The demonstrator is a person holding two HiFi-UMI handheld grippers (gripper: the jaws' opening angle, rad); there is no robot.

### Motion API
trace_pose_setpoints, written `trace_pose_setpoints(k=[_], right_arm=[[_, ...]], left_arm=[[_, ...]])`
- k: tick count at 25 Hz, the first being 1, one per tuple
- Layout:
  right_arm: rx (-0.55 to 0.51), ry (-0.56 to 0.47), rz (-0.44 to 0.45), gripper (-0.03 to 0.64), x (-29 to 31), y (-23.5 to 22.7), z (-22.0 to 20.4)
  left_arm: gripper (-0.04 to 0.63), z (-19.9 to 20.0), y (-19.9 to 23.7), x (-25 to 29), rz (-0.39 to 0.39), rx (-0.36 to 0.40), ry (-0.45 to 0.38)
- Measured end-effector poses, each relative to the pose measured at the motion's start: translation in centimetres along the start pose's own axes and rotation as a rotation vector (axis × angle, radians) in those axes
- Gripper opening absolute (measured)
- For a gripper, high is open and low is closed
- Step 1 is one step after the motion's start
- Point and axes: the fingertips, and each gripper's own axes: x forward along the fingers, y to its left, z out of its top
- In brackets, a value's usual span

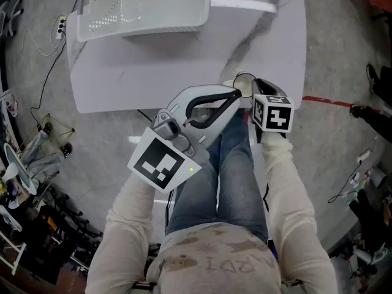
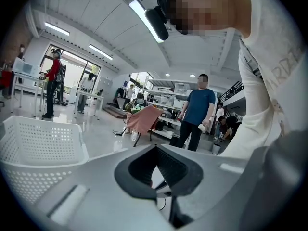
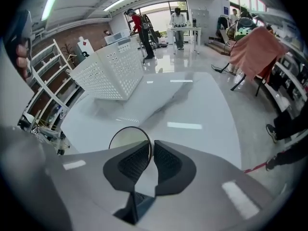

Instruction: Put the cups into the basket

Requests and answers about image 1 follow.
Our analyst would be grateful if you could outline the round teal rimmed mirror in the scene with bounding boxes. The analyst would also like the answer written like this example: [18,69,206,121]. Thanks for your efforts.
[2,142,34,194]

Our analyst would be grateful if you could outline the person's cream printed shirt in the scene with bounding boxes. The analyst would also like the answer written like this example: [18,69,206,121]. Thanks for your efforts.
[145,222,284,294]

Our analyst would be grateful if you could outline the office chair base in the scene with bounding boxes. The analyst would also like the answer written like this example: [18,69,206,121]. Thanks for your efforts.
[0,0,25,38]

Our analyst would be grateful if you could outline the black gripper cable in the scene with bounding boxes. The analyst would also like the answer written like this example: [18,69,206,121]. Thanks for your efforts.
[262,182,271,214]
[164,188,175,235]

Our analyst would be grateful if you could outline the yellow wire frame rack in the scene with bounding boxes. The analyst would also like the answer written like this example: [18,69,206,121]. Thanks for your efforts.
[18,113,76,165]

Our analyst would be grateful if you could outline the person's right forearm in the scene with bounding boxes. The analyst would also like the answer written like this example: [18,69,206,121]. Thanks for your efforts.
[260,132,339,294]

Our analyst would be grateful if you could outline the person's left forearm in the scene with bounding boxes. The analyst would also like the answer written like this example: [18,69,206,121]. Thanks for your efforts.
[87,173,175,294]

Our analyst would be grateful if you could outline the white desk lamp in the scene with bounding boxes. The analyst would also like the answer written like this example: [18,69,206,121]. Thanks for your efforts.
[2,163,19,183]

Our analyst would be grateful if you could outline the person's legs in jeans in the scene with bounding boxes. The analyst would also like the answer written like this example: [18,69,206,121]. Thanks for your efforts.
[165,108,270,244]

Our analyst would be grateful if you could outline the white perforated plastic basket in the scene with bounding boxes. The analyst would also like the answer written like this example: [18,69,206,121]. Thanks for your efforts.
[76,0,212,42]

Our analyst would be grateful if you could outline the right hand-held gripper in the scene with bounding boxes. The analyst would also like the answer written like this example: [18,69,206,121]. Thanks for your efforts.
[251,78,295,143]

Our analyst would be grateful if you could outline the cream cup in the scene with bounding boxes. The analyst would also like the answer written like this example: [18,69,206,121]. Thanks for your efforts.
[223,71,257,99]

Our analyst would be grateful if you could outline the thin black floor cable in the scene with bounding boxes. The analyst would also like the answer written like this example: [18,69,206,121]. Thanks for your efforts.
[327,160,364,204]

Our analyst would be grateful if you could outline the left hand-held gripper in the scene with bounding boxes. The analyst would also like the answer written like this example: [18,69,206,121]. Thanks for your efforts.
[127,84,242,195]

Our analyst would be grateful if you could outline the white cable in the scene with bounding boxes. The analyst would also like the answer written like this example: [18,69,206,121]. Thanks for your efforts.
[23,29,67,58]

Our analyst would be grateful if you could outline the clear cup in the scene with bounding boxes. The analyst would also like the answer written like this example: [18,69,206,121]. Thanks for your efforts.
[191,104,220,124]

